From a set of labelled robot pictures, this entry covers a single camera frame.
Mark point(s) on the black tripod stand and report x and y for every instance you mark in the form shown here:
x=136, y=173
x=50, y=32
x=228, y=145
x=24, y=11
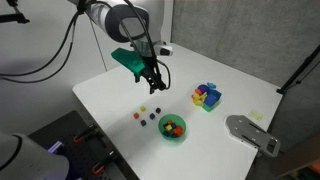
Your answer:
x=293, y=80

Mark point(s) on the green plastic bowl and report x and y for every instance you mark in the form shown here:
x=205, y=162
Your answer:
x=177, y=121

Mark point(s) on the red block in bowl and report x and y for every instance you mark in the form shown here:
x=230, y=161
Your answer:
x=178, y=130

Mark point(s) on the yellow block in bowl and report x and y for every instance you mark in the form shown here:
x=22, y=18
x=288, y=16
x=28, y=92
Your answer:
x=168, y=128

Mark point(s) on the orange block on table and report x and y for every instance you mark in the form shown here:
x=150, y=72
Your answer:
x=136, y=115

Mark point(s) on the grey metal mounting plate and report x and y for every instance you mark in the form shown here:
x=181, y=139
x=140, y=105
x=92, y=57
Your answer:
x=247, y=131

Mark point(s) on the blue block in bowl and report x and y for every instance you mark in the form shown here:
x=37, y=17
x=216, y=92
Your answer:
x=166, y=133

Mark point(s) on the lower red black clamp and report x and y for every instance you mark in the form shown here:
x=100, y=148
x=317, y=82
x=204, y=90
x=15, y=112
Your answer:
x=99, y=167

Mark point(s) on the purple toy in bin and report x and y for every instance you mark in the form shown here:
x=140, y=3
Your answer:
x=203, y=88

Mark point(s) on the yellow toy in bin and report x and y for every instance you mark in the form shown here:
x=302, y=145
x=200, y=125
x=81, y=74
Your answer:
x=198, y=100

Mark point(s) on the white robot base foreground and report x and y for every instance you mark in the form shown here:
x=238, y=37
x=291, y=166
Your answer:
x=23, y=159

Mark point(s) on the upper red black clamp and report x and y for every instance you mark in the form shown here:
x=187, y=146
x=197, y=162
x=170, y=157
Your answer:
x=81, y=136

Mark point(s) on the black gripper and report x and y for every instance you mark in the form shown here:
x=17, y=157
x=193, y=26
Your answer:
x=149, y=73

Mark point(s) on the yellow green sticky note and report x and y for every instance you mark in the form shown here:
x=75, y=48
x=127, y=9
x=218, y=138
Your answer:
x=256, y=115

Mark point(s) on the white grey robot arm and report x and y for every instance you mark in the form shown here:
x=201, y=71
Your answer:
x=139, y=23

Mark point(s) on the black bracket top left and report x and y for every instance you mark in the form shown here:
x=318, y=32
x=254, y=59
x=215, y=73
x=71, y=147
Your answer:
x=17, y=16

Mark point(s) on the black base board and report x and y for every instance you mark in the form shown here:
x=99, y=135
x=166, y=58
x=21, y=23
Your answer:
x=84, y=155

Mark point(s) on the red black clamp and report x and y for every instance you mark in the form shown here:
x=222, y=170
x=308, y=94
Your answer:
x=81, y=136
x=99, y=167

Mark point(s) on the yellow block on table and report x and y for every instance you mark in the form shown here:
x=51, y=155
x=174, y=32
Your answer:
x=143, y=108

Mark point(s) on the purple blue block on table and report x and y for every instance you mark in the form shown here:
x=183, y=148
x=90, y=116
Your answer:
x=152, y=116

